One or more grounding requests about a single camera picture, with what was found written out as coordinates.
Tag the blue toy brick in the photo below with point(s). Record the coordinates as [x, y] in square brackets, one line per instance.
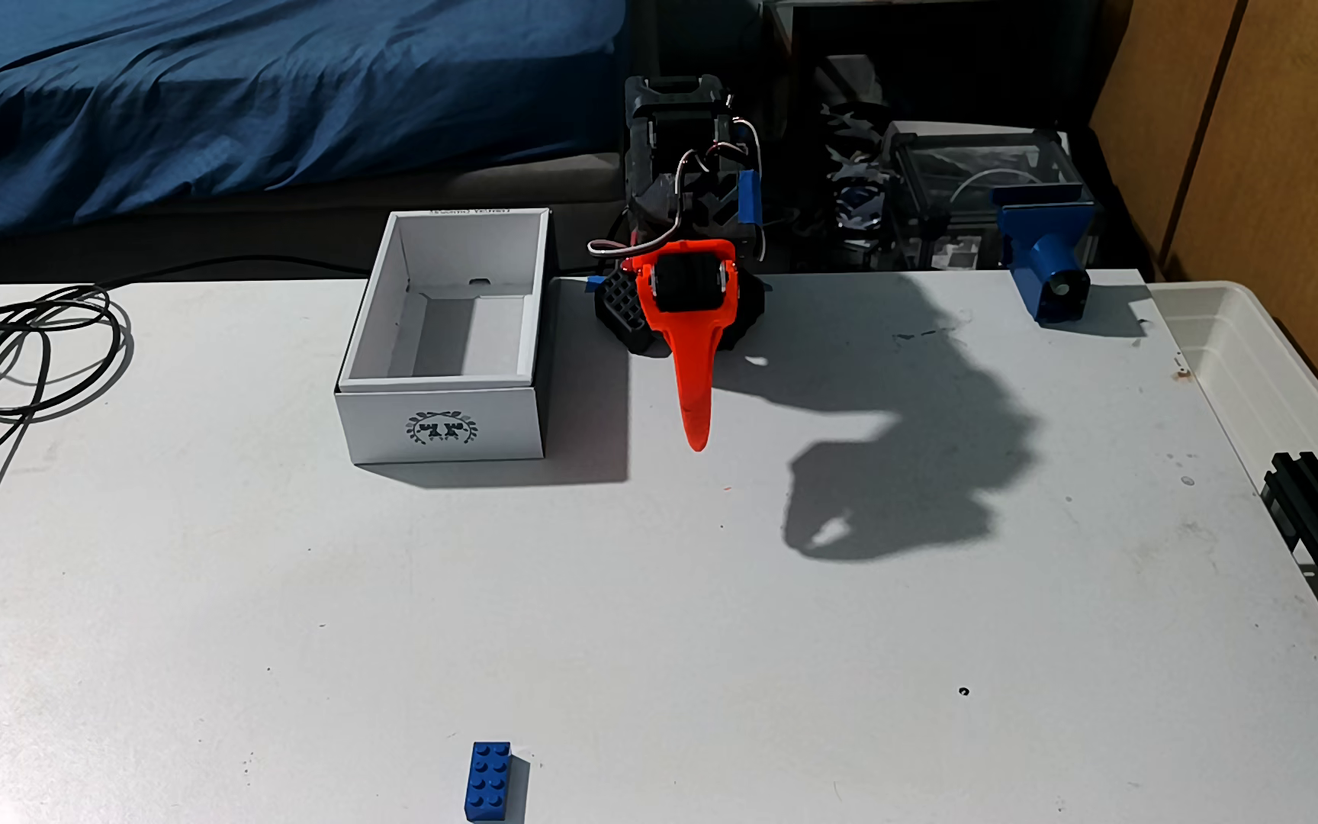
[487, 781]

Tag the white cardboard box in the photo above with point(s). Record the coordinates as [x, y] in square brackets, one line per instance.
[442, 426]

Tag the blue printed clamp holder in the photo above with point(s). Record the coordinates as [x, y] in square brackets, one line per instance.
[1042, 240]

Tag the blue bed sheet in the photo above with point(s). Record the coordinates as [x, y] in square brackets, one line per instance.
[270, 92]

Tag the white plastic bin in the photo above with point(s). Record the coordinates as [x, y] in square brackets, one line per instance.
[1243, 366]

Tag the wooden cabinet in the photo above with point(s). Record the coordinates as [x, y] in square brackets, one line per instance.
[1288, 137]

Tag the clear plastic enclosure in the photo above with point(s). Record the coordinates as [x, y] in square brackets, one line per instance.
[979, 172]

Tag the grey bed frame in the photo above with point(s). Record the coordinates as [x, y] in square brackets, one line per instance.
[270, 217]

